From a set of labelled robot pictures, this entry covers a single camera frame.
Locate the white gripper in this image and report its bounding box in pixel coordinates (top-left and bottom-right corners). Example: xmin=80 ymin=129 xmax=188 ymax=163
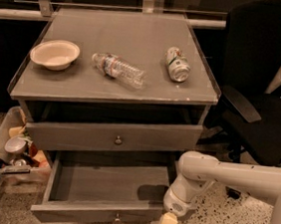
xmin=158 ymin=187 xmax=196 ymax=224

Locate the grey drawer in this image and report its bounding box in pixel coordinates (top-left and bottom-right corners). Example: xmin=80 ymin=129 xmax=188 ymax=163
xmin=27 ymin=122 xmax=203 ymax=151
xmin=31 ymin=150 xmax=177 ymax=223

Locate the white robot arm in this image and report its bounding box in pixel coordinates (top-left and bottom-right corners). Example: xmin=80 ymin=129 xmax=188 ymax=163
xmin=163 ymin=12 xmax=281 ymax=224

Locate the grey drawer cabinet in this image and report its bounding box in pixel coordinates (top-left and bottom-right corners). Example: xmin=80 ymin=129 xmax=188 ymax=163
xmin=0 ymin=0 xmax=230 ymax=179

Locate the grey top drawer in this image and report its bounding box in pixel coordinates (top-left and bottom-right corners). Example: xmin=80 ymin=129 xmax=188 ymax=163
xmin=27 ymin=122 xmax=203 ymax=151

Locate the black office chair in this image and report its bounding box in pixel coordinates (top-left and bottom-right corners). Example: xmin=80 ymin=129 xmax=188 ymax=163
xmin=195 ymin=0 xmax=281 ymax=205

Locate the silver green soda can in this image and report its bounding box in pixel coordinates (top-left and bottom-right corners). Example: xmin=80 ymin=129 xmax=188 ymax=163
xmin=165 ymin=47 xmax=190 ymax=83

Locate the clear plastic water bottle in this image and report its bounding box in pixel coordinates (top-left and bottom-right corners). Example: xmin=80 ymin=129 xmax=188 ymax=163
xmin=92 ymin=53 xmax=145 ymax=89

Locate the clear plastic trash bin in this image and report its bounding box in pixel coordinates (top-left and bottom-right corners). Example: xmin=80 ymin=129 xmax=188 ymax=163
xmin=0 ymin=107 xmax=51 ymax=182

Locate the round silver lid in bin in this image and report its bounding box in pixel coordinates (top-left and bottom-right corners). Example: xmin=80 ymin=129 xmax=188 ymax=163
xmin=4 ymin=136 xmax=27 ymax=155

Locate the white paper bowl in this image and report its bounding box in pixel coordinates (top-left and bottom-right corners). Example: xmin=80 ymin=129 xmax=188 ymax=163
xmin=30 ymin=40 xmax=80 ymax=71

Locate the silver metal railing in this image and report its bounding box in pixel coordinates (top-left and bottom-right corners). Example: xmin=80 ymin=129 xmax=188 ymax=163
xmin=0 ymin=0 xmax=281 ymax=50

